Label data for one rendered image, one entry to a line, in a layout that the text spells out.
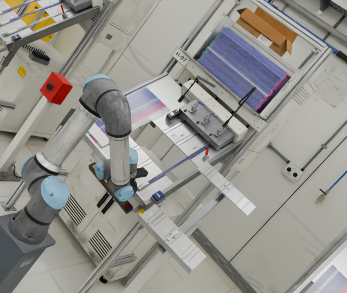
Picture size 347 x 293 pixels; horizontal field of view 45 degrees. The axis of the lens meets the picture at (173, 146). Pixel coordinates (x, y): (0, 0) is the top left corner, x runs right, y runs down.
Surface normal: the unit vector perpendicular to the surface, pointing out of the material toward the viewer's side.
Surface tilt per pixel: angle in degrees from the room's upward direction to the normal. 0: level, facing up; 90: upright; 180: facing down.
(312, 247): 90
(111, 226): 90
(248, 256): 90
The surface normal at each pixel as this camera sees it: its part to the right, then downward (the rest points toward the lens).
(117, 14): 0.64, 0.65
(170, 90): 0.12, -0.61
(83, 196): -0.46, -0.14
